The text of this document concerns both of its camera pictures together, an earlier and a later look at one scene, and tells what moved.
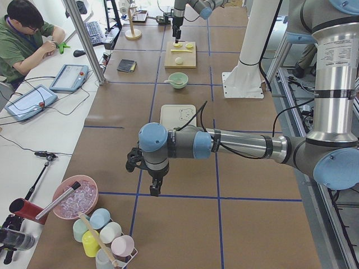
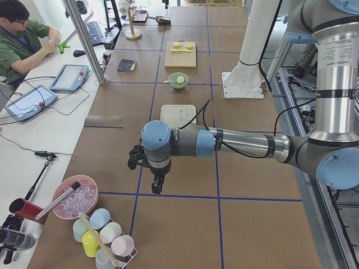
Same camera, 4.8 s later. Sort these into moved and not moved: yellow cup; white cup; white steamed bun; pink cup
Moved: white steamed bun
Not moved: white cup; yellow cup; pink cup
